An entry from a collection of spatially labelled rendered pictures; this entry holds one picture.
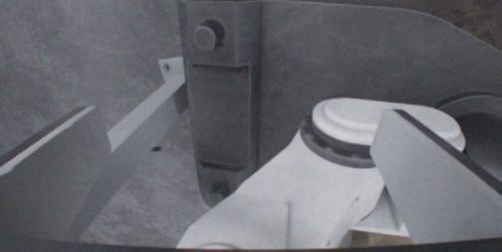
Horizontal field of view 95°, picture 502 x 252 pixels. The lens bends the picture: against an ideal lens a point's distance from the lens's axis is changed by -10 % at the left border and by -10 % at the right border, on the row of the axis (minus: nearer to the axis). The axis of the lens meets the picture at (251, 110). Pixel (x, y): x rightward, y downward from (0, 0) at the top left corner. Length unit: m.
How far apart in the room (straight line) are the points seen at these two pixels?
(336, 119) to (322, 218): 0.14
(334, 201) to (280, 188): 0.06
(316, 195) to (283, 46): 0.27
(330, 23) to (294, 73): 0.11
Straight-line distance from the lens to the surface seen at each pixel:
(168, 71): 0.76
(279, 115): 0.52
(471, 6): 0.71
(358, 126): 0.35
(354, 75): 0.48
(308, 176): 0.32
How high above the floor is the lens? 0.62
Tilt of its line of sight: 59 degrees down
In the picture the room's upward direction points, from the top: 158 degrees counter-clockwise
